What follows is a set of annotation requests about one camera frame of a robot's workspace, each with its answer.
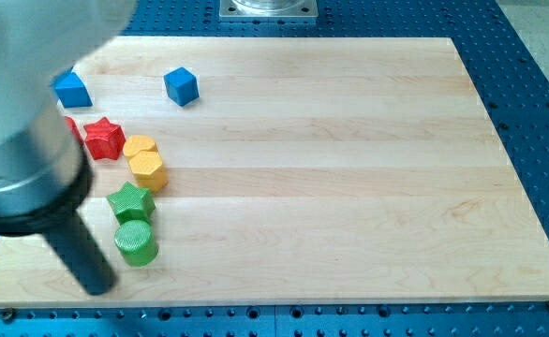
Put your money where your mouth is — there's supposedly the green cylinder block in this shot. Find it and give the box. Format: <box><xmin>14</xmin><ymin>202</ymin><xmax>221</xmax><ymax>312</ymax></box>
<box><xmin>114</xmin><ymin>220</ymin><xmax>158</xmax><ymax>267</ymax></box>

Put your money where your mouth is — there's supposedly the blue block near arm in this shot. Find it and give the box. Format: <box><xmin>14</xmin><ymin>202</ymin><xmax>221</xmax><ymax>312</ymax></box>
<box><xmin>52</xmin><ymin>71</ymin><xmax>93</xmax><ymax>109</ymax></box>

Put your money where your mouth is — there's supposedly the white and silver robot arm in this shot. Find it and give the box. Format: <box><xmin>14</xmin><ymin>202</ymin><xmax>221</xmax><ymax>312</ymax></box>
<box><xmin>0</xmin><ymin>0</ymin><xmax>137</xmax><ymax>217</ymax></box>

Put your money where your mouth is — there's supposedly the red block behind arm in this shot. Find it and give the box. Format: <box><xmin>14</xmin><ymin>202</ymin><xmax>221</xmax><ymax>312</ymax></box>
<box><xmin>64</xmin><ymin>116</ymin><xmax>84</xmax><ymax>145</ymax></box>

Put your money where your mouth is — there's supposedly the light wooden board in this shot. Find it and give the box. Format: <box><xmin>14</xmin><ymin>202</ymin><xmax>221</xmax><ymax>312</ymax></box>
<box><xmin>0</xmin><ymin>37</ymin><xmax>549</xmax><ymax>308</ymax></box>

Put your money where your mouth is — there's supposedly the blue cube block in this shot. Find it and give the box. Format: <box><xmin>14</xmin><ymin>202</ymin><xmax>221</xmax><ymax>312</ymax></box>
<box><xmin>163</xmin><ymin>67</ymin><xmax>200</xmax><ymax>107</ymax></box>

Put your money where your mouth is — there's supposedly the yellow hexagon block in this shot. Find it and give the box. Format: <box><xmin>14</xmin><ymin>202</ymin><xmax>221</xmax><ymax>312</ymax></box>
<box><xmin>128</xmin><ymin>151</ymin><xmax>168</xmax><ymax>193</ymax></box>

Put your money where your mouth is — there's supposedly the yellow cylinder block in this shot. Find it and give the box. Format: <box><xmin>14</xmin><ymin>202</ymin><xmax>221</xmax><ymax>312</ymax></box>
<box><xmin>122</xmin><ymin>135</ymin><xmax>157</xmax><ymax>161</ymax></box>

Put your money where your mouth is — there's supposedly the green star block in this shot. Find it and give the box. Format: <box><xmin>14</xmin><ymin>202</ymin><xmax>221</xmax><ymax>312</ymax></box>
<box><xmin>106</xmin><ymin>182</ymin><xmax>156</xmax><ymax>225</ymax></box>

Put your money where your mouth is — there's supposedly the red star block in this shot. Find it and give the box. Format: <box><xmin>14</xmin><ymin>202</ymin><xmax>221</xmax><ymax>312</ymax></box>
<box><xmin>83</xmin><ymin>117</ymin><xmax>126</xmax><ymax>160</ymax></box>

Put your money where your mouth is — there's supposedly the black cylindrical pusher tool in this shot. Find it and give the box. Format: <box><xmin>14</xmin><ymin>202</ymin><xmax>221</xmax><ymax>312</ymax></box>
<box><xmin>0</xmin><ymin>157</ymin><xmax>117</xmax><ymax>296</ymax></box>

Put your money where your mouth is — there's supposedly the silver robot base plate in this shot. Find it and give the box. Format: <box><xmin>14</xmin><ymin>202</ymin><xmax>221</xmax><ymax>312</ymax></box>
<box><xmin>218</xmin><ymin>0</ymin><xmax>319</xmax><ymax>21</ymax></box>

